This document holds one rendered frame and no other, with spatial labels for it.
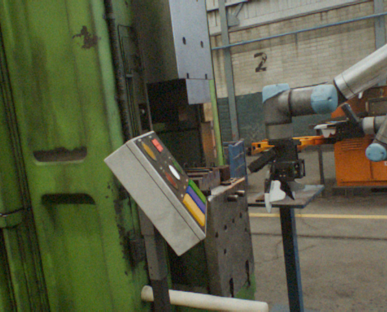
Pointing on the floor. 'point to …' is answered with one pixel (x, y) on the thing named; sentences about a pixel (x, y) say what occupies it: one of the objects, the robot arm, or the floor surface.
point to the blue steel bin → (236, 159)
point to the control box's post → (158, 272)
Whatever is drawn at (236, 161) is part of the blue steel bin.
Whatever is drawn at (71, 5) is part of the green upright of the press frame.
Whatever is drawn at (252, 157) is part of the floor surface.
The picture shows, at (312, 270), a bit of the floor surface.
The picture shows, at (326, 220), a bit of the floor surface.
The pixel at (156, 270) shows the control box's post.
